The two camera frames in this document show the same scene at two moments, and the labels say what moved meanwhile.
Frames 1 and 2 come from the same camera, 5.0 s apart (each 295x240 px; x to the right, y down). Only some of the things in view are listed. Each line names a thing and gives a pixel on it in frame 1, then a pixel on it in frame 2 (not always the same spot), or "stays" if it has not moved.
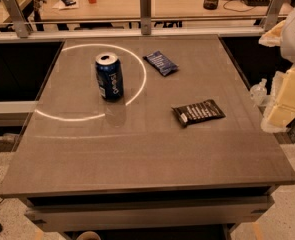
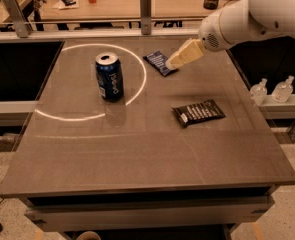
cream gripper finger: [274, 36] → [183, 47]
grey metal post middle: [145, 7] stays
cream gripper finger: [292, 98] → [190, 50]
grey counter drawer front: [104, 215] stays
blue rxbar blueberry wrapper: [161, 63] stays
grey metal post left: [16, 13] stays
